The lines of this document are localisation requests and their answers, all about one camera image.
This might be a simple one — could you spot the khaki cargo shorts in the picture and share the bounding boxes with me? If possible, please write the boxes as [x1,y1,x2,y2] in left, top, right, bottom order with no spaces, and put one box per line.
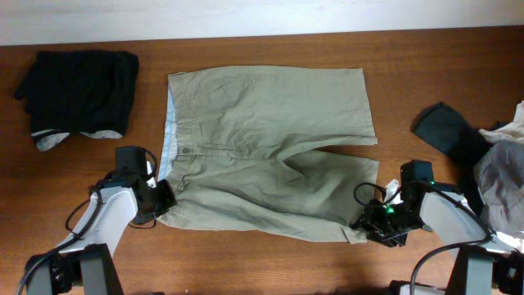
[159,66,379,243]

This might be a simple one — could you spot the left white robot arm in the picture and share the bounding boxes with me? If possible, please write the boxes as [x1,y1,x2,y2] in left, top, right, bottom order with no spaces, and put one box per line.
[16,179,176,294]

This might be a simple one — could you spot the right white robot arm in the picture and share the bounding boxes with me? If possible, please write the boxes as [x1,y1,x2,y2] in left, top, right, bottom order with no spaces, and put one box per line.
[351,180,523,295]

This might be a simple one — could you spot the dark teal garment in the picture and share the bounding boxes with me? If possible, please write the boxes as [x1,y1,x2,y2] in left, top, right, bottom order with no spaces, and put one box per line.
[411,102,492,216]

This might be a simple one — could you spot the grey cloth under black garment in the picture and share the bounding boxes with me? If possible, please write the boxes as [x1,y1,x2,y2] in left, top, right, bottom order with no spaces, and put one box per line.
[31,129,123,152]

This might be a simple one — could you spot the grey brown garment pile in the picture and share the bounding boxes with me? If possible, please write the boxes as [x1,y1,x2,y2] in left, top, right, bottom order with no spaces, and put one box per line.
[474,140,523,238]

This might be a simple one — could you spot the folded black garment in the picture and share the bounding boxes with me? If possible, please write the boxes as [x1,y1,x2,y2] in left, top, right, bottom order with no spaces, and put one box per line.
[15,50,139,135]

